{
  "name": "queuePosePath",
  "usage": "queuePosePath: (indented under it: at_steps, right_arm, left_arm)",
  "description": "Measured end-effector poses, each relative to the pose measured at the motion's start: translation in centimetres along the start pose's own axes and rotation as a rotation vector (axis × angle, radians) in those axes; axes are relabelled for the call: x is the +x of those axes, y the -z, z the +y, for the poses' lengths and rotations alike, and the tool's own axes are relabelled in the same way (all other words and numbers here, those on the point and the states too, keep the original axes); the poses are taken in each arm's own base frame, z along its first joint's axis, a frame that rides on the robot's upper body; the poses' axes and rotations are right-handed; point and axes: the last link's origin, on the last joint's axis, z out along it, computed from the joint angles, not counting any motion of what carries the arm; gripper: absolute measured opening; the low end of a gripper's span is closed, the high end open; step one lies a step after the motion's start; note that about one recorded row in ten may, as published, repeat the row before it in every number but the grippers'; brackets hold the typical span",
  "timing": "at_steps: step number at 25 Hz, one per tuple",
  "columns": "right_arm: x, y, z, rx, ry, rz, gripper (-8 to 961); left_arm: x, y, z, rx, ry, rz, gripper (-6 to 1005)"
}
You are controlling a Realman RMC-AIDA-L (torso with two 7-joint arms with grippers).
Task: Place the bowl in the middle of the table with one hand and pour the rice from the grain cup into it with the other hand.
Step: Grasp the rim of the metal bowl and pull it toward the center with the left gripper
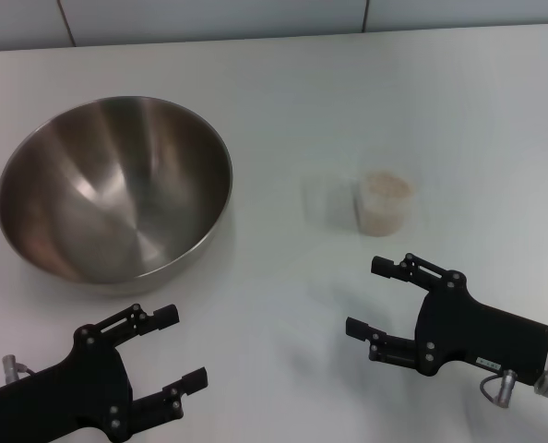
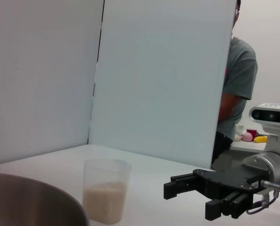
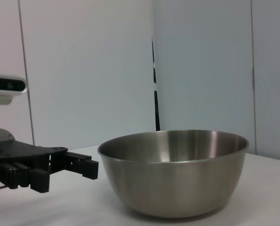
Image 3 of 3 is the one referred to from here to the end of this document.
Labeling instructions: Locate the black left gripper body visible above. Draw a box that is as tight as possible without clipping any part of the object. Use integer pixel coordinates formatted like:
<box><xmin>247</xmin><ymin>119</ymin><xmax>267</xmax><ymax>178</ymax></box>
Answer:
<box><xmin>0</xmin><ymin>140</ymin><xmax>69</xmax><ymax>175</ymax></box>

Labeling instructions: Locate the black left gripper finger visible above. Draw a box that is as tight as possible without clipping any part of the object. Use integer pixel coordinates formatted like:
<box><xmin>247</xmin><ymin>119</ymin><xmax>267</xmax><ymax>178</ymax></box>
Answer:
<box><xmin>0</xmin><ymin>161</ymin><xmax>52</xmax><ymax>194</ymax></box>
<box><xmin>64</xmin><ymin>151</ymin><xmax>99</xmax><ymax>181</ymax></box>

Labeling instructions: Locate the stainless steel mixing bowl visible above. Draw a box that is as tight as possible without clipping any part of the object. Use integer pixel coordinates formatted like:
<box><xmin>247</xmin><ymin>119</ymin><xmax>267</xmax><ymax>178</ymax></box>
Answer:
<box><xmin>97</xmin><ymin>129</ymin><xmax>250</xmax><ymax>218</ymax></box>

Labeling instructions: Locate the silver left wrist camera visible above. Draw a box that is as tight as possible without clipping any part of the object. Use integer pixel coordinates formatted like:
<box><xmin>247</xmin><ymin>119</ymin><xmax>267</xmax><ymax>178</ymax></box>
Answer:
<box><xmin>0</xmin><ymin>75</ymin><xmax>29</xmax><ymax>106</ymax></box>

